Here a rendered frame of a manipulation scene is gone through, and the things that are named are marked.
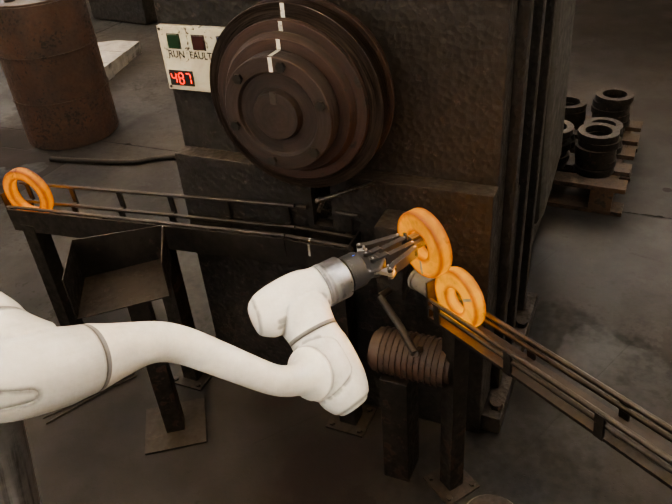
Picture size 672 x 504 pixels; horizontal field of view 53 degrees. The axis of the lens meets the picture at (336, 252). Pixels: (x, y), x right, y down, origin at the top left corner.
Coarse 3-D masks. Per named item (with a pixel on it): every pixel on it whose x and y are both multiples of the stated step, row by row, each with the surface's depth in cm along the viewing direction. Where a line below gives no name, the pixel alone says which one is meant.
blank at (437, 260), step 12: (408, 216) 145; (420, 216) 142; (432, 216) 142; (408, 228) 147; (420, 228) 143; (432, 228) 140; (432, 240) 141; (444, 240) 140; (420, 252) 150; (432, 252) 143; (444, 252) 141; (420, 264) 149; (432, 264) 145; (444, 264) 142; (432, 276) 147
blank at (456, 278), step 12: (444, 276) 162; (456, 276) 158; (468, 276) 157; (444, 288) 164; (456, 288) 159; (468, 288) 155; (444, 300) 166; (456, 300) 166; (468, 300) 156; (480, 300) 156; (456, 312) 164; (468, 312) 158; (480, 312) 157; (480, 324) 161
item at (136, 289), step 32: (96, 256) 200; (128, 256) 202; (160, 256) 204; (96, 288) 197; (128, 288) 195; (160, 288) 192; (160, 384) 214; (160, 416) 233; (192, 416) 232; (160, 448) 221
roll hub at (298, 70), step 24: (240, 72) 156; (264, 72) 154; (288, 72) 151; (312, 72) 151; (240, 96) 161; (264, 96) 156; (288, 96) 155; (312, 96) 152; (240, 120) 164; (264, 120) 160; (288, 120) 157; (312, 120) 157; (336, 120) 156; (264, 144) 166; (288, 144) 163; (312, 144) 159; (288, 168) 166
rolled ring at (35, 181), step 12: (24, 168) 228; (12, 180) 229; (24, 180) 227; (36, 180) 226; (12, 192) 233; (36, 192) 228; (48, 192) 229; (12, 204) 236; (24, 204) 236; (48, 204) 230
